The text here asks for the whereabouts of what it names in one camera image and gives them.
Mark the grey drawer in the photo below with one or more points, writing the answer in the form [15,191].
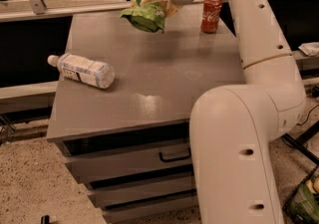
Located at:
[141,190]
[153,207]
[125,161]

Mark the black drawer handle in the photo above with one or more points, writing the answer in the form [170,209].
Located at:
[175,156]

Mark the top grey drawer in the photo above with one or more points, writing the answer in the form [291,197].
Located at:
[125,161]

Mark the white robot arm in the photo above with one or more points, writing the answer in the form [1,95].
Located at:
[230,127]

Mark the green rice chip bag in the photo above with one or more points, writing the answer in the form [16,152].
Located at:
[149,19]

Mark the bottom grey drawer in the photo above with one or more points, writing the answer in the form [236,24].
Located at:
[153,207]

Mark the grey drawer cabinet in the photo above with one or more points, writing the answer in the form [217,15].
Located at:
[159,76]

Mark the clear plastic water bottle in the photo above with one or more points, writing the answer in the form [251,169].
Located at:
[81,69]

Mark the black wire basket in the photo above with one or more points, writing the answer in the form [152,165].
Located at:
[302,205]

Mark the middle grey drawer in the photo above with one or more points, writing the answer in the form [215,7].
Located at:
[141,190]

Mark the red cola can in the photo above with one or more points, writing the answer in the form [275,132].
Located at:
[210,16]

